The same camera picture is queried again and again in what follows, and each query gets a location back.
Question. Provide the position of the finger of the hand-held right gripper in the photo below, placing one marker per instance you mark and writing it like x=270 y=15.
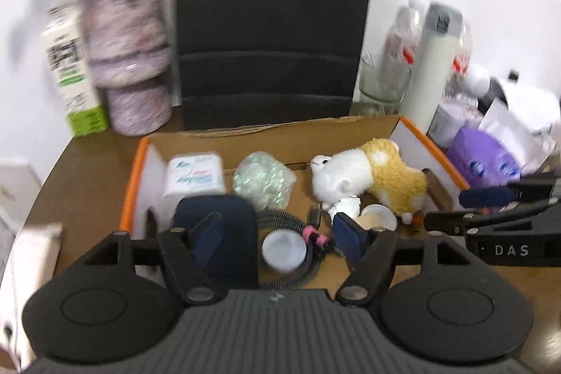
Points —
x=456 y=221
x=486 y=196

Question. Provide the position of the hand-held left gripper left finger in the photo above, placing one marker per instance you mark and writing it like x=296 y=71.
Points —
x=210 y=234

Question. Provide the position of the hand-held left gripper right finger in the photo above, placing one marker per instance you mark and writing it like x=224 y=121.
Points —
x=348 y=239

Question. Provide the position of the navy zip pouch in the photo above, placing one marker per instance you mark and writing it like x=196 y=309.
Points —
x=241 y=242

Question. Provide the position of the white bottle cap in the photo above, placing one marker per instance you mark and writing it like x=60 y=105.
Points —
x=379 y=216
x=284 y=251

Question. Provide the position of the translucent cotton swab box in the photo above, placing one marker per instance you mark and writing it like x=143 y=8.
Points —
x=195 y=177

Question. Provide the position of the yellow and white plush toy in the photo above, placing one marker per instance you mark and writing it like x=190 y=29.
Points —
x=385 y=177

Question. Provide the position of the red cardboard box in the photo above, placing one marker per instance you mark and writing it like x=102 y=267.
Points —
x=144 y=163

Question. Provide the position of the wooden desktop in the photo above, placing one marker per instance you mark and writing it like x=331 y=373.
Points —
x=87 y=190

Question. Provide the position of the white tissue sheet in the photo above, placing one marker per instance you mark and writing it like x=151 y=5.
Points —
x=510 y=133

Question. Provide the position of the white box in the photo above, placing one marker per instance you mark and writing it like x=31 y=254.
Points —
x=532 y=102

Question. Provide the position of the white thermos bottle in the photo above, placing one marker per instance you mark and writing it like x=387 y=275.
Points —
x=431 y=67

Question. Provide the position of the clear glass cup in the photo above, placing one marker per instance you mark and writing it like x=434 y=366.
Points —
x=379 y=89

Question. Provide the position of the white power bank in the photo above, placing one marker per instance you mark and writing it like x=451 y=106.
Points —
x=37 y=251

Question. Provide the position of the purple textured vase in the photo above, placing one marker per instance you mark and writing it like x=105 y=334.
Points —
x=127 y=63

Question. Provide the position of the green and white milk carton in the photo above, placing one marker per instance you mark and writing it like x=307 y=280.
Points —
x=72 y=85

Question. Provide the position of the black chair back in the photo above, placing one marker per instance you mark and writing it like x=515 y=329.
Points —
x=271 y=28

